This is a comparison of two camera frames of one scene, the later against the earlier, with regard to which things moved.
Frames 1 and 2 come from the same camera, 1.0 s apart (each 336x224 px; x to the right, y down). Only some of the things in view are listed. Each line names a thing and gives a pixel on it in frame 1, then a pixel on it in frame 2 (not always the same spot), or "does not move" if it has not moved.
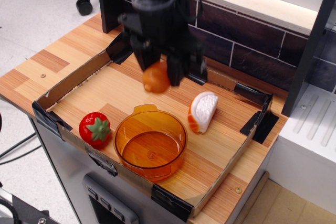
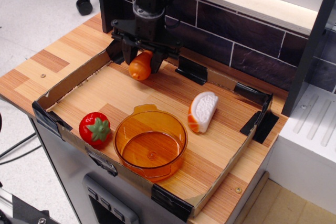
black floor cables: x=16 y=146 does not move
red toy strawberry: x=95 y=129 does not move
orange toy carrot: x=156 y=78 -> x=140 y=66
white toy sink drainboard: x=303 y=159 does not move
